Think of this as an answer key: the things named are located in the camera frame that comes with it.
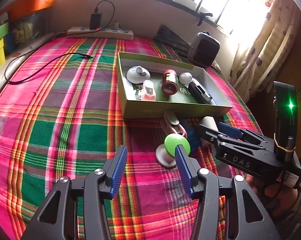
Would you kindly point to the red capped small jar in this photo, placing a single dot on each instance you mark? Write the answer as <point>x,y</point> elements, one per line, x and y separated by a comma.
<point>170,82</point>

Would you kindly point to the pink white clip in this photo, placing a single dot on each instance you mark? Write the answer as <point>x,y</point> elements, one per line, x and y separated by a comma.
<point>172,123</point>

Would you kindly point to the orange plastic tray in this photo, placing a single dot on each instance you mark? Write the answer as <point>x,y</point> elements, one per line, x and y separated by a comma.
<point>30,1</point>

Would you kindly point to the green topped suction hook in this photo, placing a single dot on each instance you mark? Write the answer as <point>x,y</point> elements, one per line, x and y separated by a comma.
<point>176,143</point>

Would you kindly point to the green lidded box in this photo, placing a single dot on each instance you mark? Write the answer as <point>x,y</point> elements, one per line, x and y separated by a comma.
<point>0,33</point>

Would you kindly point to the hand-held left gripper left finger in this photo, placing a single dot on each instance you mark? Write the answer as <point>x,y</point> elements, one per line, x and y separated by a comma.
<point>119,170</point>

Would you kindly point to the white suction hook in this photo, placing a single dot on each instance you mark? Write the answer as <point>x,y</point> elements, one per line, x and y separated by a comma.
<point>138,75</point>

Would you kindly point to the blue usb tester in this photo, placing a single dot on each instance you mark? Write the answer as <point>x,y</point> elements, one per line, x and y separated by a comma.
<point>193,136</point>

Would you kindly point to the green cardboard box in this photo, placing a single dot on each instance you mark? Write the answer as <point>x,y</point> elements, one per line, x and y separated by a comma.
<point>165,110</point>

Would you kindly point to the pink green plaid blanket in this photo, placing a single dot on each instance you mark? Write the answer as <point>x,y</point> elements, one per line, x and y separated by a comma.
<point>65,130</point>

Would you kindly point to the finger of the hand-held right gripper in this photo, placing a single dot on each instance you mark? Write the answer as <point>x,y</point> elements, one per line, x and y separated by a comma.
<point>230,130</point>
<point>208,133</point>

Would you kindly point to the black grey speaker box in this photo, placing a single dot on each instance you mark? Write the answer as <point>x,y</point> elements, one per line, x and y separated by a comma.
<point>204,51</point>

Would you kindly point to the pale patterned curtain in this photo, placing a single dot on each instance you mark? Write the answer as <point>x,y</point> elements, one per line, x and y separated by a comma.
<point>265,42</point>

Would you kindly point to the black rectangular device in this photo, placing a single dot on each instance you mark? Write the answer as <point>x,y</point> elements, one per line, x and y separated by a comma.
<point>198,92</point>

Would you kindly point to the blue box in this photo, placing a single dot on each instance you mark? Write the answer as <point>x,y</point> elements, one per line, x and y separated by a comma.
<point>9,42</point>

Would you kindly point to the black power adapter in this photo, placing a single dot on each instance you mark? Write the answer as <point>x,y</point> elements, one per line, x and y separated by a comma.
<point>95,21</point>

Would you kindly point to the white usb charger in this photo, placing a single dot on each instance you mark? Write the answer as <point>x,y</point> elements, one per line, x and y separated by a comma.
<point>210,122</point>

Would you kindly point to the clear storage tank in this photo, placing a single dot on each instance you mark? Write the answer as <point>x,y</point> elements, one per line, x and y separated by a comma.
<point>25,27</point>

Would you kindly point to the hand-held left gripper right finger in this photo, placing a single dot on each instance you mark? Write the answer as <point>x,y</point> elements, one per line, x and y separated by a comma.
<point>183,170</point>

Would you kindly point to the person's right hand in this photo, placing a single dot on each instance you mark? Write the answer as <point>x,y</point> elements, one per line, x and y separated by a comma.
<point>288,198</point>

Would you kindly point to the white power strip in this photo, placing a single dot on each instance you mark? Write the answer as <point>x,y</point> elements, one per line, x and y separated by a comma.
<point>100,31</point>

